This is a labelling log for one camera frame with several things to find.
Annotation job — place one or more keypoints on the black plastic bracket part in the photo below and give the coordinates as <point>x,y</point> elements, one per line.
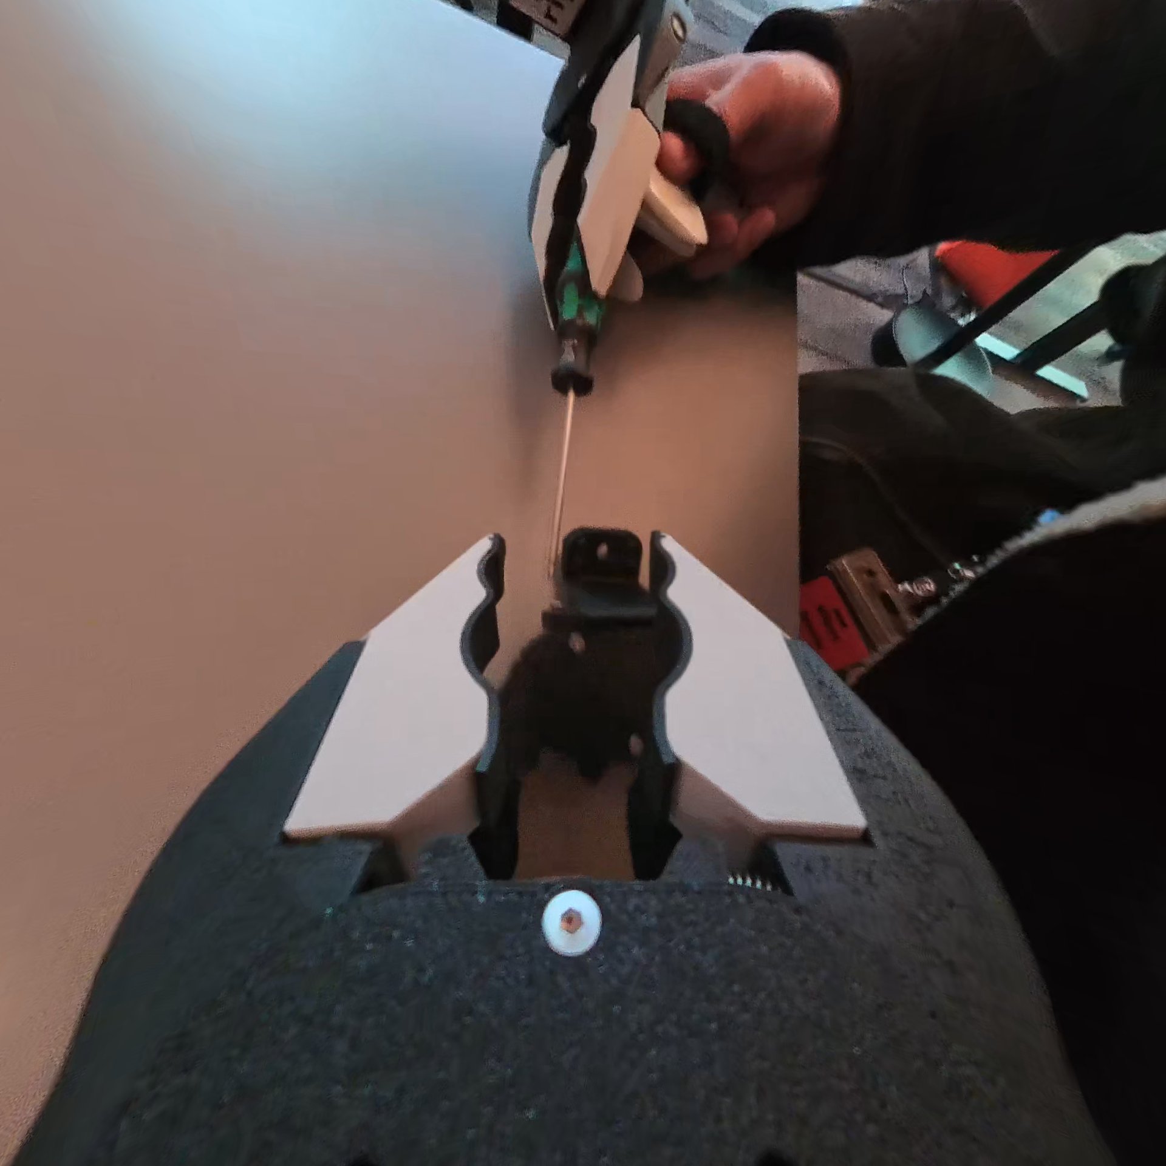
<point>591,692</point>

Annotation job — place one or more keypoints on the person's right forearm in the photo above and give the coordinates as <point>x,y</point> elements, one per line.
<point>1002,109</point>

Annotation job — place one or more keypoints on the person's right hand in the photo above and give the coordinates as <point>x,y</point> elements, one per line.
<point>774,136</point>

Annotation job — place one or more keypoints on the white desk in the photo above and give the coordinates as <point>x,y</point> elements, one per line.
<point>273,363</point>

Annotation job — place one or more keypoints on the red box with metal latch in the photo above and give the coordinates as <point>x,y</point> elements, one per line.
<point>833,623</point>

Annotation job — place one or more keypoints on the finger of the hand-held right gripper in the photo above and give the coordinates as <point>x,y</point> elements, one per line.
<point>619,154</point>
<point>544,218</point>

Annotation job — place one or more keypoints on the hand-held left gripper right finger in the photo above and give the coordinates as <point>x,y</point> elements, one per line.
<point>755,719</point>

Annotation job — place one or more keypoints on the black fabric bag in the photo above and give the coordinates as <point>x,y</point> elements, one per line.
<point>956,455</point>

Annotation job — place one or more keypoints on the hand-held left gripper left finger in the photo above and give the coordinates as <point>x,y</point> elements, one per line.
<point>401,719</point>

